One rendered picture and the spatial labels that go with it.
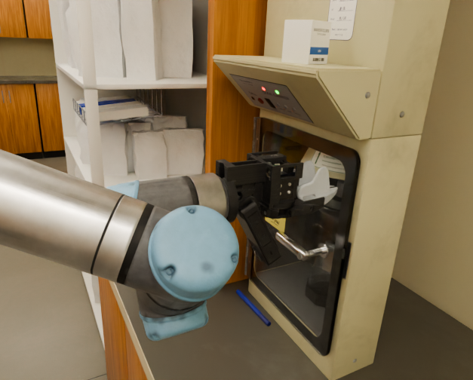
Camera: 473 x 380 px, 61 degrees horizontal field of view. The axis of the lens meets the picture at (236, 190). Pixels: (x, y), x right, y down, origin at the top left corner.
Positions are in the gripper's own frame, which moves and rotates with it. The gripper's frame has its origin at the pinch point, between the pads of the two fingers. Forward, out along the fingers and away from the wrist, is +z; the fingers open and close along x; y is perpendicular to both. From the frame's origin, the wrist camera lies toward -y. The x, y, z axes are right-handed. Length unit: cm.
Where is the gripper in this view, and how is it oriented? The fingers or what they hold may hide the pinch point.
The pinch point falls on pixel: (329, 193)
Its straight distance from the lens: 66.7
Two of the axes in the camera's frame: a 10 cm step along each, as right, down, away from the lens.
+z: 8.8, -1.3, 4.5
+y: 0.4, -9.3, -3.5
